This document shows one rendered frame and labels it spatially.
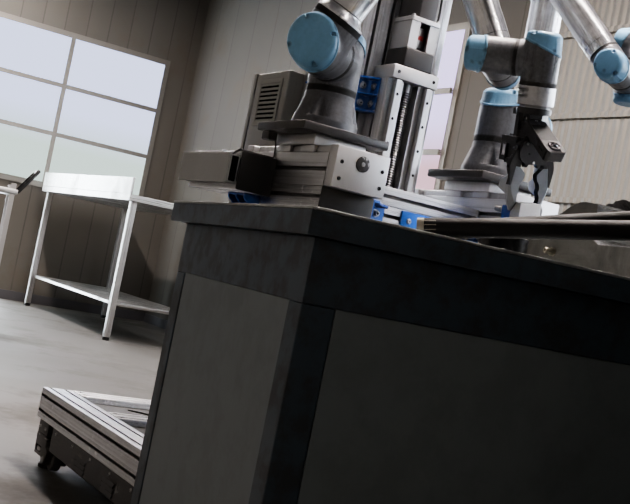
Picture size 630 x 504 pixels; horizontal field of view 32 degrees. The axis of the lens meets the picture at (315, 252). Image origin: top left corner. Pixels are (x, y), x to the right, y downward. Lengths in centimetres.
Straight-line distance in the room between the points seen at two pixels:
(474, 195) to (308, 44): 63
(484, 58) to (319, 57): 34
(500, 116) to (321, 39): 60
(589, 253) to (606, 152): 381
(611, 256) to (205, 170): 106
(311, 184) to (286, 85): 59
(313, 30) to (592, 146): 362
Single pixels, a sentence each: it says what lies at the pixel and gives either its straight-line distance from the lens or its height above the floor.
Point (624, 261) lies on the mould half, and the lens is 189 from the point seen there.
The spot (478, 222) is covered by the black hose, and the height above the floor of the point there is 84.
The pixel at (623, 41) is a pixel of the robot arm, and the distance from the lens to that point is 287.
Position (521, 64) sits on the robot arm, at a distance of 229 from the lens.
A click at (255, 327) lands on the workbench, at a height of 62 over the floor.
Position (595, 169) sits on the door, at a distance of 579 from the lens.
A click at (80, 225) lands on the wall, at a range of 1024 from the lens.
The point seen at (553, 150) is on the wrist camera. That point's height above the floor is 105.
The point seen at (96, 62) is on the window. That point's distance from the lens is 1029.
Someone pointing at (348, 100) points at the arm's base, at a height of 111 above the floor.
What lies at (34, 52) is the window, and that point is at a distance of 1013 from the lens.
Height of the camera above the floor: 71
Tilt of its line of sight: 1 degrees up
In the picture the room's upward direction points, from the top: 11 degrees clockwise
